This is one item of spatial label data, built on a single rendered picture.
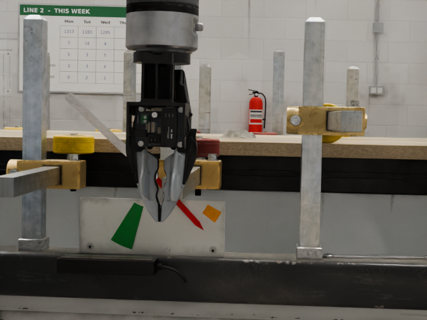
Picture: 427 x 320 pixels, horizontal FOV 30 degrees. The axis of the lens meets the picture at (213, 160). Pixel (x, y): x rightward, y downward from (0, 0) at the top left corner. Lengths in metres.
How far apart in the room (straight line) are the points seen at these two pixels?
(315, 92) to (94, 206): 0.44
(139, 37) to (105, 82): 7.59
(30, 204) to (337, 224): 0.61
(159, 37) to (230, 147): 0.66
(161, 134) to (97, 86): 7.60
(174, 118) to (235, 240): 0.72
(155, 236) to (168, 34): 0.55
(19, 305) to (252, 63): 7.21
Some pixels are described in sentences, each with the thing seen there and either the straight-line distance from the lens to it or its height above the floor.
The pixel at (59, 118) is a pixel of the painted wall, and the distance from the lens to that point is 8.63.
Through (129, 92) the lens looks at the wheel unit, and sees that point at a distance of 2.53.
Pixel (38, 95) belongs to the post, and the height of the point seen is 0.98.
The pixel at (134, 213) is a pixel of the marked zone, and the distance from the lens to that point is 1.43.
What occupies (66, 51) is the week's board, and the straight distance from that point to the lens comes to 8.62.
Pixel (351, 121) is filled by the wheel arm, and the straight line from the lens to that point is 1.14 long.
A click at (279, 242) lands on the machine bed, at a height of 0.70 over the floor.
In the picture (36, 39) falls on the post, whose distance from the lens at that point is 1.47.
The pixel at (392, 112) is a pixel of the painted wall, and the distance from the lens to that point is 8.83.
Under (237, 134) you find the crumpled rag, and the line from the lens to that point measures 1.81.
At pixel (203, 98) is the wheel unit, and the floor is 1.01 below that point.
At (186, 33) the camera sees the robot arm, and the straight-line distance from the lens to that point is 0.97.
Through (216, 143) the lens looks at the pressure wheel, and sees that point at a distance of 1.52.
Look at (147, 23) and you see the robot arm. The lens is 0.97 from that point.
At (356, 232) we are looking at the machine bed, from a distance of 1.65.
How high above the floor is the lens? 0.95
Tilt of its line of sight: 3 degrees down
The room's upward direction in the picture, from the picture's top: 1 degrees clockwise
